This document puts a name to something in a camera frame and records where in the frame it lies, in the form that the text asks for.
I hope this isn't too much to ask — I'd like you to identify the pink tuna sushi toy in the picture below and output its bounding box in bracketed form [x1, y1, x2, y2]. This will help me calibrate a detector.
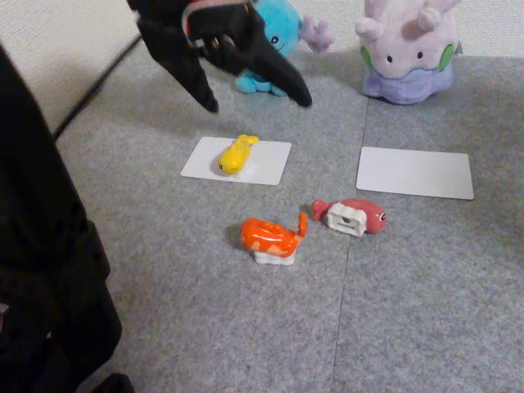
[311, 197, 388, 238]

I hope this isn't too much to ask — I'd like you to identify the orange shrimp sushi toy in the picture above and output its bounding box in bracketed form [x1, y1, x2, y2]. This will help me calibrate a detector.
[239, 211, 309, 267]

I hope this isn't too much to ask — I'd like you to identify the black cable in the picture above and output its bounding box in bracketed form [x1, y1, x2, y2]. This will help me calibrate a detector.
[52, 35, 142, 136]

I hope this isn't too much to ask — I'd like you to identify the yellow egg sushi toy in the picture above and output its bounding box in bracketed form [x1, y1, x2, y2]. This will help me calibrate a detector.
[217, 133, 260, 178]

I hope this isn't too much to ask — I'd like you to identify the purple Goomy plush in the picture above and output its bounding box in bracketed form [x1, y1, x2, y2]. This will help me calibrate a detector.
[354, 0, 462, 106]

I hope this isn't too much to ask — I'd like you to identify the white rectangular card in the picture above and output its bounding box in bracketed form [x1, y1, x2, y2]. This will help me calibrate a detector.
[355, 146, 475, 201]
[179, 136, 293, 186]

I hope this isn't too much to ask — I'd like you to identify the blue Wooper plush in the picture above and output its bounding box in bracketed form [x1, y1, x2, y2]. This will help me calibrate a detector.
[235, 0, 336, 97]

